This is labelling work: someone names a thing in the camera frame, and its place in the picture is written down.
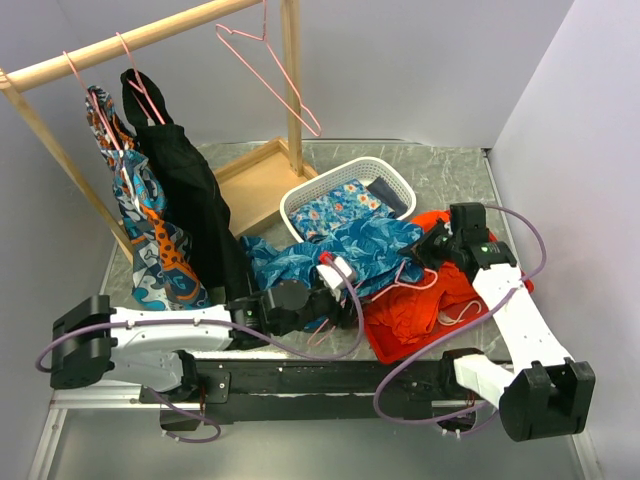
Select pink wire hanger front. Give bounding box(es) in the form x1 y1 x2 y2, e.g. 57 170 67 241
307 260 439 346

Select blue floral shorts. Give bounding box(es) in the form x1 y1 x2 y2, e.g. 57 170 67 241
289 179 397 242

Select orange blue patterned shorts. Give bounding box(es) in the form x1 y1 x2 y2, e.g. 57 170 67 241
85 85 211 311

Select wooden clothes rack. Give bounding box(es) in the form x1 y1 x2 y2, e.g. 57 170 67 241
0 0 321 264

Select black sport shorts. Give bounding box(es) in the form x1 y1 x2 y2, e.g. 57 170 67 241
120 68 258 300

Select empty pink wire hanger rear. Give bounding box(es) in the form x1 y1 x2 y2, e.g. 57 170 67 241
214 0 322 138

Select blue shark print shorts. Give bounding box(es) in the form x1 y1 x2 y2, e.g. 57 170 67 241
241 218 424 297

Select red plastic tray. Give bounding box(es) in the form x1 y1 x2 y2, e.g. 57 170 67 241
362 249 535 367

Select white perforated plastic basket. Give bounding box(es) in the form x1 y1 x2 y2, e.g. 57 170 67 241
279 156 417 243

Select pink wire hanger far left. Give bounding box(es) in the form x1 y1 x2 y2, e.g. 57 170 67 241
63 51 122 150

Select dark navy folded garment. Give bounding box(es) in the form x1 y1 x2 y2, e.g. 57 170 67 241
367 177 408 217

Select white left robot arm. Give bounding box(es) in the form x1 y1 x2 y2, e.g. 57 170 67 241
36 280 356 402

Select pink wire hanger with black shorts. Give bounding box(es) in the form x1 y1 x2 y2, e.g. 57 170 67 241
115 32 168 126

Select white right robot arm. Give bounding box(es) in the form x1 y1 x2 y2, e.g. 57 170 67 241
402 202 596 442

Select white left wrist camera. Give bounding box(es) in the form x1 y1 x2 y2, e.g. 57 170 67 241
316 252 356 299

